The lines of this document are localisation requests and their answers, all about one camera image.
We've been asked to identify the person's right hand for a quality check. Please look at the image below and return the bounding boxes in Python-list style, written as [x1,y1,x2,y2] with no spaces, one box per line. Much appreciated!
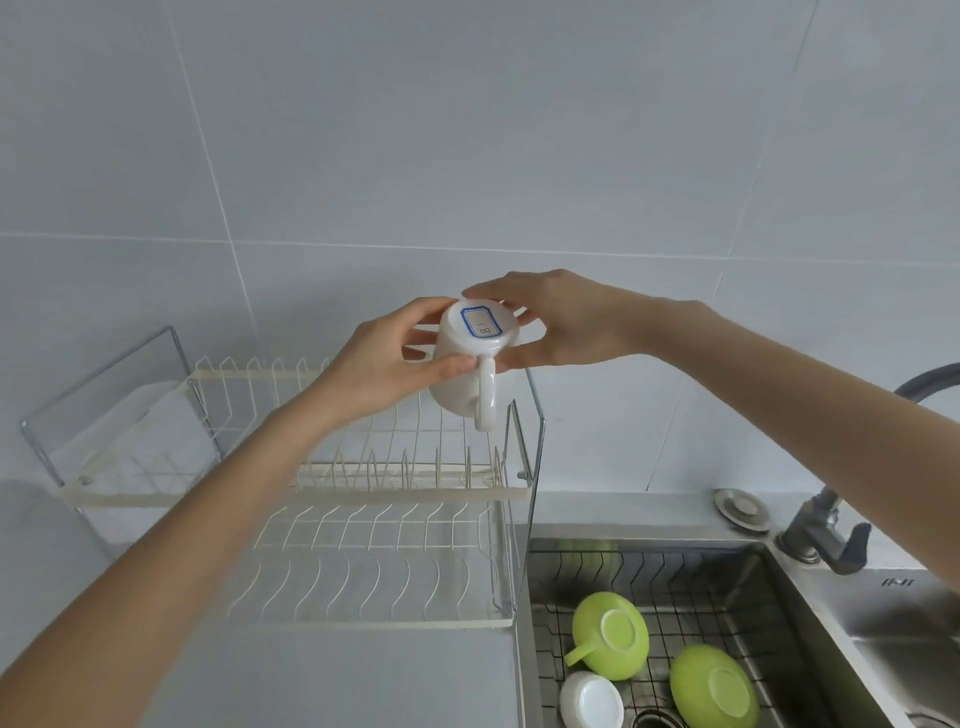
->
[461,269,661,372]

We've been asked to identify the person's left hand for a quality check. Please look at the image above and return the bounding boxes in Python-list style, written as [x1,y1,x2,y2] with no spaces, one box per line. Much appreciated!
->
[312,297,479,421]

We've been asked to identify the white ceramic mug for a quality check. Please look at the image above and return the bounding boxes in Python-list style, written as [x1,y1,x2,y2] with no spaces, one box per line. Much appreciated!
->
[427,298,522,432]

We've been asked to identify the person's right forearm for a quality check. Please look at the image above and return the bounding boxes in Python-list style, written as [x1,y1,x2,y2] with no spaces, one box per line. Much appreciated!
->
[651,300,960,594]

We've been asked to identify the person's left forearm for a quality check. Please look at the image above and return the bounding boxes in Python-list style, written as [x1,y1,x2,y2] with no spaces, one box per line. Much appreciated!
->
[0,382,348,728]

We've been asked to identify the round metal sink cap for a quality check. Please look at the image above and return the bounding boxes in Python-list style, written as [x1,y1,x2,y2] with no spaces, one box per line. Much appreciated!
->
[712,488,771,534]

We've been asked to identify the green ceramic mug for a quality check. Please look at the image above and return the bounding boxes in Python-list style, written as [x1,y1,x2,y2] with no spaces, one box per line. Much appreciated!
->
[564,591,651,682]

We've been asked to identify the stainless steel sink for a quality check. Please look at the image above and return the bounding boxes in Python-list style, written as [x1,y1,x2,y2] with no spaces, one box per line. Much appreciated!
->
[513,491,960,728]

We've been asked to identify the small white bowl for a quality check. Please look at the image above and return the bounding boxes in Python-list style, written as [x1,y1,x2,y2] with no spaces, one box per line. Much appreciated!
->
[558,671,625,728]

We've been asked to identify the grey kitchen faucet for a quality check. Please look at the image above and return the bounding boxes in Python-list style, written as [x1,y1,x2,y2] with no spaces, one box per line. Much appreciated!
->
[776,363,960,576]

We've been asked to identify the green ceramic bowl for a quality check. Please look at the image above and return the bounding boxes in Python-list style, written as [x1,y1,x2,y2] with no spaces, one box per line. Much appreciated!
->
[669,644,761,728]

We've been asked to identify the white wire dish rack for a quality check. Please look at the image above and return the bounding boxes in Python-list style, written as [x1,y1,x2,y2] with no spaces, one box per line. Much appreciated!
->
[20,325,546,630]

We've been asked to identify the wire sink basket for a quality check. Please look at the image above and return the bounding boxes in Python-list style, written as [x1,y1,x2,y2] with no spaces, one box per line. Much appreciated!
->
[528,549,819,728]

